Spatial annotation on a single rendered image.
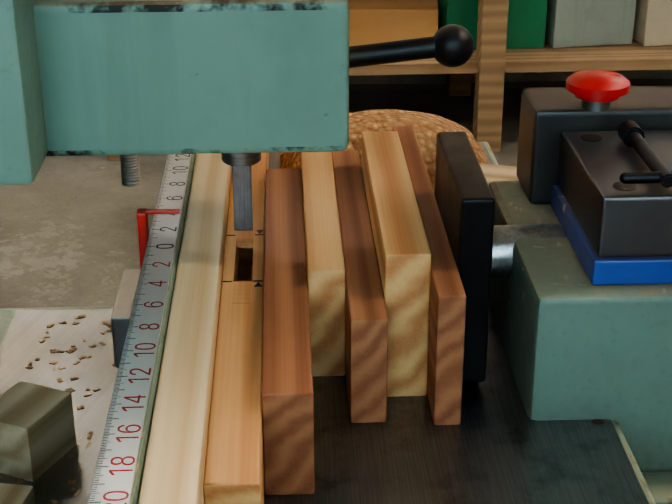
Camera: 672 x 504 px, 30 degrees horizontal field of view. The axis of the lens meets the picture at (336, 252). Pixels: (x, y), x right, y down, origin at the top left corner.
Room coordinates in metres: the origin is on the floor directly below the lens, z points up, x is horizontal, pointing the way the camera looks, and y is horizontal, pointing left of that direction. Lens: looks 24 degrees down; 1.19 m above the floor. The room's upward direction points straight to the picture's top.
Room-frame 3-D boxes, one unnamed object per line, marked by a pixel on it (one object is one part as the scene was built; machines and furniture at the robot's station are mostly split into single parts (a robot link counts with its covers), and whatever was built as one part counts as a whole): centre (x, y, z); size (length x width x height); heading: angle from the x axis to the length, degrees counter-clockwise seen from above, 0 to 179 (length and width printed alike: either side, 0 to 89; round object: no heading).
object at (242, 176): (0.57, 0.05, 0.97); 0.01 x 0.01 x 0.05; 2
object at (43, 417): (0.59, 0.17, 0.82); 0.04 x 0.03 x 0.03; 156
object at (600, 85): (0.58, -0.12, 1.02); 0.03 x 0.03 x 0.01
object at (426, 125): (0.78, -0.03, 0.92); 0.14 x 0.09 x 0.04; 92
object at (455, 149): (0.54, -0.09, 0.95); 0.09 x 0.07 x 0.09; 2
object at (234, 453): (0.63, 0.05, 0.92); 0.54 x 0.02 x 0.04; 2
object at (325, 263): (0.59, 0.01, 0.93); 0.16 x 0.02 x 0.06; 2
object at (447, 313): (0.58, -0.04, 0.93); 0.22 x 0.01 x 0.06; 2
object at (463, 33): (0.57, -0.03, 1.04); 0.06 x 0.02 x 0.02; 92
